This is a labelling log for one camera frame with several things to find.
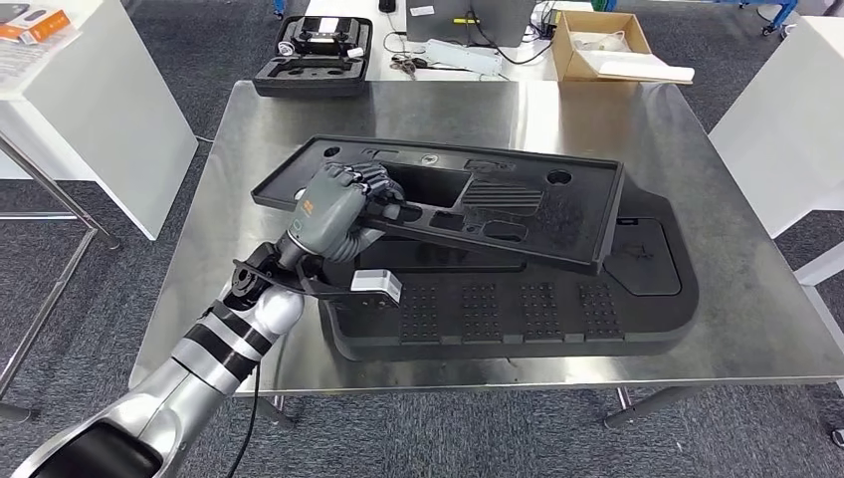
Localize white power strip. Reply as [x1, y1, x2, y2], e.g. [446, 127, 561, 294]
[425, 38, 505, 78]

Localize blue metal shelf rack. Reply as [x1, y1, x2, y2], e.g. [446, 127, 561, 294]
[715, 0, 800, 38]

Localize printed paper sheets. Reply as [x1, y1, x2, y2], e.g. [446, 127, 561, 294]
[0, 36, 71, 91]

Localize stainless steel workbench table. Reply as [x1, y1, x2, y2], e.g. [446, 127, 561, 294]
[128, 79, 844, 430]

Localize open cardboard box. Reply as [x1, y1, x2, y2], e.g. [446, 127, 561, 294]
[552, 9, 696, 86]

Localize white sheet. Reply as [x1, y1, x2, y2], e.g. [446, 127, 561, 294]
[571, 31, 696, 85]

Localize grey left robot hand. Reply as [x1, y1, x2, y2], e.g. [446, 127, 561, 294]
[283, 161, 407, 264]

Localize black foam equipment case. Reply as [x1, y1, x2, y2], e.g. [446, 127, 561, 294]
[253, 15, 374, 100]

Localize white frame table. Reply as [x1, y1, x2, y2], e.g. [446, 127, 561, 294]
[794, 240, 844, 450]

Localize large black moulded panel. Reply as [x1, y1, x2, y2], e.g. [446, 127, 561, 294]
[317, 172, 701, 363]

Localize black plastic panel with cutouts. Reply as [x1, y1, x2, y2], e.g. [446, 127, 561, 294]
[250, 134, 626, 277]

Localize orange product box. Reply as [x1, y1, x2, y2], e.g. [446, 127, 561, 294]
[0, 9, 73, 45]

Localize black device with white label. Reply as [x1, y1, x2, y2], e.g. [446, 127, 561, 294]
[290, 16, 364, 58]

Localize scissors with dark handles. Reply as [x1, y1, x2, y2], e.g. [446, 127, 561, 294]
[390, 52, 430, 82]

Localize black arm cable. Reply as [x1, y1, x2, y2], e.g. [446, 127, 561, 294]
[227, 362, 262, 478]

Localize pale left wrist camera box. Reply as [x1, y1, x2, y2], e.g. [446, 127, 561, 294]
[349, 269, 404, 307]

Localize black power cable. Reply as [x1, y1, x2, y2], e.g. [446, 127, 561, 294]
[464, 9, 556, 68]

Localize white desk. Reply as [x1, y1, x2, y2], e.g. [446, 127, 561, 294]
[0, 0, 199, 242]
[303, 0, 561, 83]
[709, 16, 844, 240]

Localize steel table with tube legs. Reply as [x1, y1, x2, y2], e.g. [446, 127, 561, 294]
[0, 131, 122, 425]

